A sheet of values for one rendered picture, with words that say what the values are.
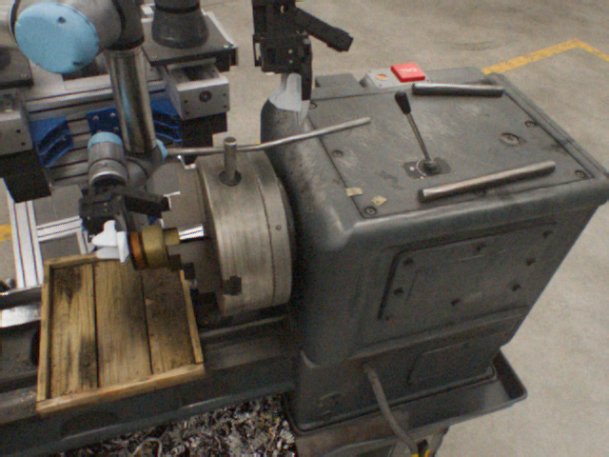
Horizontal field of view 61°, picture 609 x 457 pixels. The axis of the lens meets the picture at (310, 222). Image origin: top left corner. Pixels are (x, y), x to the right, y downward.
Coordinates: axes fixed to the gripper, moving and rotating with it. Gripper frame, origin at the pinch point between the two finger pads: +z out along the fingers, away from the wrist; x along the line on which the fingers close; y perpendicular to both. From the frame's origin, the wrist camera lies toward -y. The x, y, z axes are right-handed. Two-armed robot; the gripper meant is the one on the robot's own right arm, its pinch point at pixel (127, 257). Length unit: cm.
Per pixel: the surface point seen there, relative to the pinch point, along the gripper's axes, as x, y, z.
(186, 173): 9.1, -13.1, -10.0
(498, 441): -110, -109, 20
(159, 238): 1.9, -6.2, -1.5
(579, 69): -110, -330, -211
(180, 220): 2.6, -10.4, -4.5
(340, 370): -30, -39, 17
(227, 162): 18.2, -19.3, -0.6
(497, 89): 17, -81, -14
